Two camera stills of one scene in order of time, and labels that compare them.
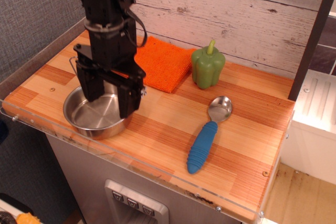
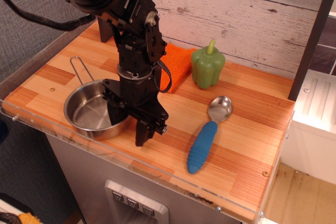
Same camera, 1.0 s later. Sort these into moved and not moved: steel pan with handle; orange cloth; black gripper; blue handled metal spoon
Moved: black gripper
Not moved: blue handled metal spoon; steel pan with handle; orange cloth
